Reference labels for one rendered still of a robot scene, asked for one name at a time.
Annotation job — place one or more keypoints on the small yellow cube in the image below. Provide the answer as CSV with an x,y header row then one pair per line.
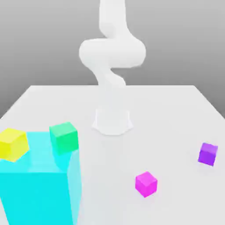
x,y
12,145

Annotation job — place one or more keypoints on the small magenta cube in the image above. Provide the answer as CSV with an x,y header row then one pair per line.
x,y
145,184

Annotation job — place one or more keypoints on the small purple cube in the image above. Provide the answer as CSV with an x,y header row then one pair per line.
x,y
208,154

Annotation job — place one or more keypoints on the small green cube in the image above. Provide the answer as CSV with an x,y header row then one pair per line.
x,y
64,138

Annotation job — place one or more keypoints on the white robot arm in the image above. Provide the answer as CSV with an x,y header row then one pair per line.
x,y
112,52

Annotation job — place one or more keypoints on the large cyan box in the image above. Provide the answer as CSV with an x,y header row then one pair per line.
x,y
35,193

